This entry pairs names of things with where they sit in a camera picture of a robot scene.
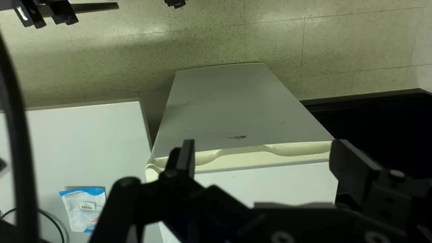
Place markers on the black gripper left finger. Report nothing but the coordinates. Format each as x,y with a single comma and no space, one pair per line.
191,212

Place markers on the black cabinet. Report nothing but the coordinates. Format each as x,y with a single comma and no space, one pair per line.
391,127

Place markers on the black chair base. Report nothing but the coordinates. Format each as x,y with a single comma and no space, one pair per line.
32,13

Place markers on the white mini fridge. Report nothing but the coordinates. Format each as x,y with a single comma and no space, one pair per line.
252,138

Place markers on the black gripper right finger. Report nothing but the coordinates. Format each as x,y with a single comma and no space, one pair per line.
395,207

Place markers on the blue white plastic packet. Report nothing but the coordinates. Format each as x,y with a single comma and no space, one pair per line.
82,207

